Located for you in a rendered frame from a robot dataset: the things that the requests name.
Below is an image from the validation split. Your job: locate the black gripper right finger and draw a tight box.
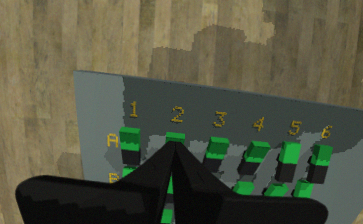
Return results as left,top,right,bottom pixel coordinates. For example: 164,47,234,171
172,141,329,224

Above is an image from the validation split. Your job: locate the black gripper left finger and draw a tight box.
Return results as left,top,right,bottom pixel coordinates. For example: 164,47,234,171
15,141,175,224

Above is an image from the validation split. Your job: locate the grey switch panel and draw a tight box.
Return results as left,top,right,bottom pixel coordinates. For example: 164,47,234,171
73,70,363,224

